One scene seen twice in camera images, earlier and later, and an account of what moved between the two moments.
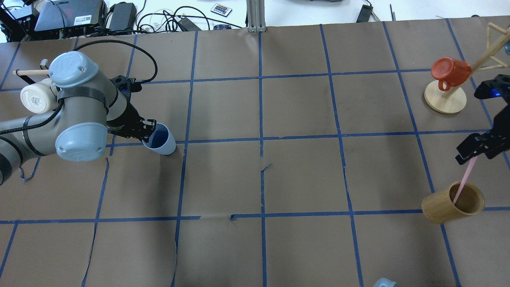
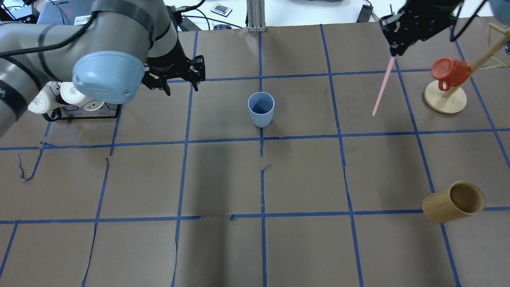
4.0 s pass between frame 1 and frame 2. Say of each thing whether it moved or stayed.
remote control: stayed
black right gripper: moved
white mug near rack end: stayed
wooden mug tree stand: stayed
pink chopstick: moved
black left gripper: moved
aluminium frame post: stayed
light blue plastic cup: moved
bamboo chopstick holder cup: stayed
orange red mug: stayed
